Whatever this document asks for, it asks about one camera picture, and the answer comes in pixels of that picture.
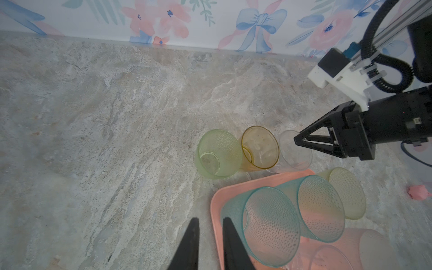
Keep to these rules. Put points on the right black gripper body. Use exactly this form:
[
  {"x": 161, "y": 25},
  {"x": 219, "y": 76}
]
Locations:
[{"x": 402, "y": 117}]

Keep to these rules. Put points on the pink rectangular tray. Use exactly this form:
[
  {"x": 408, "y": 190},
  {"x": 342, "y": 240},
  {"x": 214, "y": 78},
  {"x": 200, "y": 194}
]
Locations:
[{"x": 224, "y": 195}]

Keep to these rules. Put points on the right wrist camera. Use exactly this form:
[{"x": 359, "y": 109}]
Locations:
[{"x": 350, "y": 78}]

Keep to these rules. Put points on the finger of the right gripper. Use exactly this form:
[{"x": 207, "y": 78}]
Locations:
[{"x": 323, "y": 143}]

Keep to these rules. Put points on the clear glass column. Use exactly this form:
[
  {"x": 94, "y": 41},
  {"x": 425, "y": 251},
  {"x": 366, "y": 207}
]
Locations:
[{"x": 312, "y": 256}]

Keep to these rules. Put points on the clear frosted cup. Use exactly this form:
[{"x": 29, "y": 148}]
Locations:
[{"x": 292, "y": 158}]

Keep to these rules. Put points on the amber yellow cup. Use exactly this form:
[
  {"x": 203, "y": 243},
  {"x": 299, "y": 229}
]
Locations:
[{"x": 261, "y": 149}]

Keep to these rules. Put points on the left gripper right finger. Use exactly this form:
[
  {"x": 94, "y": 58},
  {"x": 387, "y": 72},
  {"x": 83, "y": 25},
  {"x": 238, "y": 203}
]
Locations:
[{"x": 235, "y": 255}]

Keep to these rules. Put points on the yellow green cup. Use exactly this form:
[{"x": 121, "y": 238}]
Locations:
[{"x": 349, "y": 189}]

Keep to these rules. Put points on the teal textured cup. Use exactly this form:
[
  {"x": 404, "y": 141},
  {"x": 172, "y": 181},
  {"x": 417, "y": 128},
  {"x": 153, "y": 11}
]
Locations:
[
  {"x": 267, "y": 224},
  {"x": 318, "y": 206}
]

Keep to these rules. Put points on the right corner aluminium post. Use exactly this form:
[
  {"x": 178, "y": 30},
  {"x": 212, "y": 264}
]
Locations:
[{"x": 392, "y": 35}]

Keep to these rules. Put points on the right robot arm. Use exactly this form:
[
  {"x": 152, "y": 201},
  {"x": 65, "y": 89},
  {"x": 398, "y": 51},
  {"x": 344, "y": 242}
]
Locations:
[{"x": 420, "y": 34}]

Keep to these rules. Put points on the light green textured cup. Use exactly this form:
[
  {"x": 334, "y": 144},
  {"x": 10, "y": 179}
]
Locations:
[{"x": 219, "y": 155}]

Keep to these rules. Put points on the clear pinkish cup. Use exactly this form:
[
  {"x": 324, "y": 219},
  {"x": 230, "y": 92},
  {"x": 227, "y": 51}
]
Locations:
[{"x": 367, "y": 249}]

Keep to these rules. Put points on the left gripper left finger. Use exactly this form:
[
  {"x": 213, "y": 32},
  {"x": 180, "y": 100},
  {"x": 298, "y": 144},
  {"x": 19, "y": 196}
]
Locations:
[{"x": 187, "y": 254}]

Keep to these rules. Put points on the small pink toy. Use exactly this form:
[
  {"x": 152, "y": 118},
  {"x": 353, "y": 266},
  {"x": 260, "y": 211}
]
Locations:
[{"x": 419, "y": 192}]

